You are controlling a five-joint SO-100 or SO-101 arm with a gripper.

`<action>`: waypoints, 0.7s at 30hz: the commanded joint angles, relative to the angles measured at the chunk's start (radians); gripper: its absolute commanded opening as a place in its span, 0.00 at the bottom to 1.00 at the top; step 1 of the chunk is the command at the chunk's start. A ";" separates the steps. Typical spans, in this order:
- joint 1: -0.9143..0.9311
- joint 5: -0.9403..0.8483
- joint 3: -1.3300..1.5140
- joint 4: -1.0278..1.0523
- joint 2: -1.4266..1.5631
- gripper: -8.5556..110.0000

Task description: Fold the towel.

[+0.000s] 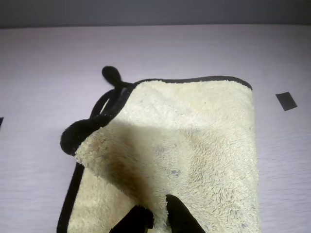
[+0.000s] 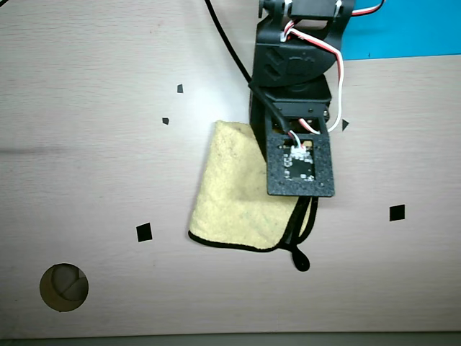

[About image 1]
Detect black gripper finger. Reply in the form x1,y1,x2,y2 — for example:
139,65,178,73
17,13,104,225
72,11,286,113
165,194,210,233
109,204,154,233

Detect yellow towel with black trim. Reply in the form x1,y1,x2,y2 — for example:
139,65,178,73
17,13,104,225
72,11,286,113
56,65,262,233

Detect square black tape mark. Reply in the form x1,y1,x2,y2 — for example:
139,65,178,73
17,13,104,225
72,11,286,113
275,91,298,113

